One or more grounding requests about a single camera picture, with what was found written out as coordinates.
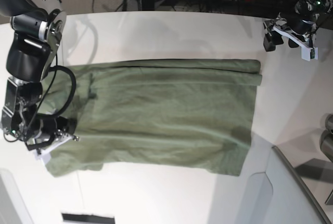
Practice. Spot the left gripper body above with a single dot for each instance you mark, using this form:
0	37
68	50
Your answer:
298	29

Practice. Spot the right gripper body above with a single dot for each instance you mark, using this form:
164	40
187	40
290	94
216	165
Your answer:
44	135

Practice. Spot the green t-shirt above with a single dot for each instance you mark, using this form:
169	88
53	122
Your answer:
194	113

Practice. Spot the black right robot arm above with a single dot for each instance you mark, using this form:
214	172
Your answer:
38	27

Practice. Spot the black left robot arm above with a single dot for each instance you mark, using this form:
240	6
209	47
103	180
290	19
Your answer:
307	9

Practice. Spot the grey metal cylinder stand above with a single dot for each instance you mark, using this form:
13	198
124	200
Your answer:
325	143

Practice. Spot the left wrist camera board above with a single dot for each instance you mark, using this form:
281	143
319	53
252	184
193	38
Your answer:
309	54

